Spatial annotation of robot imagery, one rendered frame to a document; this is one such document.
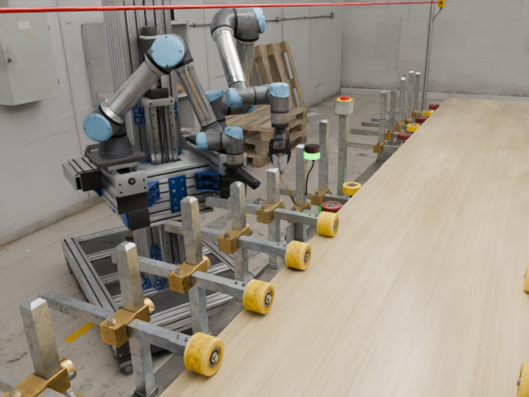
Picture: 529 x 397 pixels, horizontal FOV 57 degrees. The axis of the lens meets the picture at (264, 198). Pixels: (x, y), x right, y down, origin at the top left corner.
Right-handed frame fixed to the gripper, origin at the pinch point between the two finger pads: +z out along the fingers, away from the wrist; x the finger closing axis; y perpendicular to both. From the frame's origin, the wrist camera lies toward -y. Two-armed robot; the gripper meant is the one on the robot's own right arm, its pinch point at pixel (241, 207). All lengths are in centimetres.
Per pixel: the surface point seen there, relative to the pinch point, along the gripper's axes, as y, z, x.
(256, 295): -50, -14, 78
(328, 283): -61, -8, 55
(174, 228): -4, -12, 52
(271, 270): -26.8, 12.4, 24.4
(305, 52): 227, -12, -605
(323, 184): -27.9, -5.7, -27.2
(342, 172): -28, -4, -53
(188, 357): -48, -13, 104
